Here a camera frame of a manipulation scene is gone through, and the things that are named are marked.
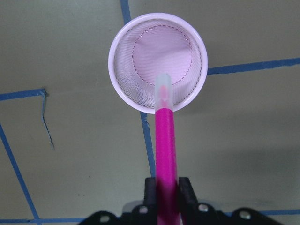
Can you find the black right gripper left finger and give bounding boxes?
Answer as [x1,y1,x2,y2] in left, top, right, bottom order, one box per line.
[131,177,158,225]

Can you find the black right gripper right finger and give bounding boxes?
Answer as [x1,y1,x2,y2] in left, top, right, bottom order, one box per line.
[179,177,210,225]

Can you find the pink pen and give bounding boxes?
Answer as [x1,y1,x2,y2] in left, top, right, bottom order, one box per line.
[155,74,180,225]

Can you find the pink mesh pen cup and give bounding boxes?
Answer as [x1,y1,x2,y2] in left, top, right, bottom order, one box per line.
[108,13,208,114]

